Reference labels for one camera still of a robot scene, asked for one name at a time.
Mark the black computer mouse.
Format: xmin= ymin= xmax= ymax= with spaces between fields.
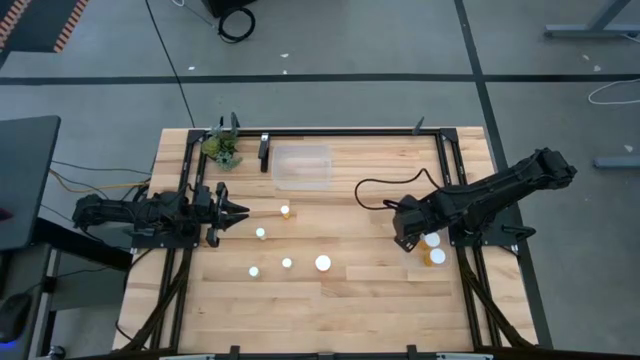
xmin=0 ymin=292 xmax=32 ymax=345

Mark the thin black cable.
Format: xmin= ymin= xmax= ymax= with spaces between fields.
xmin=49 ymin=159 xmax=152 ymax=176

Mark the yellow cable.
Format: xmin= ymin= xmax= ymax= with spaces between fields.
xmin=48 ymin=168 xmax=151 ymax=195

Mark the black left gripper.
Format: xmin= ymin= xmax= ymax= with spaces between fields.
xmin=199 ymin=182 xmax=250 ymax=249

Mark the green succulent plant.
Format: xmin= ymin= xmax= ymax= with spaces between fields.
xmin=201 ymin=125 xmax=245 ymax=172

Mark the black box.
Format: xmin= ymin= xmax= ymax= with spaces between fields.
xmin=202 ymin=0 xmax=259 ymax=19

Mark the black coiled cable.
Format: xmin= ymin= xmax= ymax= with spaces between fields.
xmin=217 ymin=6 xmax=257 ymax=45

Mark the black desk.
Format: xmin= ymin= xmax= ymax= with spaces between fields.
xmin=0 ymin=115 xmax=62 ymax=252

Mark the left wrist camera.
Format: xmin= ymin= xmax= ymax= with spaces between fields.
xmin=192 ymin=183 xmax=213 ymax=217

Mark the grey desk leg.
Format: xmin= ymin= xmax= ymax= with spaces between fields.
xmin=543 ymin=0 xmax=640 ymax=40

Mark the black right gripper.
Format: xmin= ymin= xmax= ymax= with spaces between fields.
xmin=392 ymin=198 xmax=445 ymax=253

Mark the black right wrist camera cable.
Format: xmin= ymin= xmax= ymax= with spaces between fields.
xmin=353 ymin=167 xmax=444 ymax=212

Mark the black upright bracket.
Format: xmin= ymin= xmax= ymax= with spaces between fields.
xmin=257 ymin=131 xmax=272 ymax=174

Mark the black aluminium table frame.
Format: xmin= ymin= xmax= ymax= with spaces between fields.
xmin=117 ymin=112 xmax=544 ymax=360

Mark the grey desk foot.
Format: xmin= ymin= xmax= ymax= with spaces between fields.
xmin=593 ymin=156 xmax=640 ymax=170

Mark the black floor cable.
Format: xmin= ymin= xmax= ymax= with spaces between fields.
xmin=144 ymin=0 xmax=197 ymax=129

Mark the clear plastic bin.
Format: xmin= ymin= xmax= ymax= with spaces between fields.
xmin=399 ymin=232 xmax=452 ymax=270
xmin=272 ymin=143 xmax=334 ymax=192

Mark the white floor cable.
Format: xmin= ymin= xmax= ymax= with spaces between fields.
xmin=587 ymin=78 xmax=640 ymax=106

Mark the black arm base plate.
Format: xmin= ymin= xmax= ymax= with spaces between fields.
xmin=130 ymin=230 xmax=202 ymax=250
xmin=448 ymin=214 xmax=537 ymax=249

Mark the black mat orange striped edge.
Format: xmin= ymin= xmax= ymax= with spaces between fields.
xmin=0 ymin=0 xmax=90 ymax=54

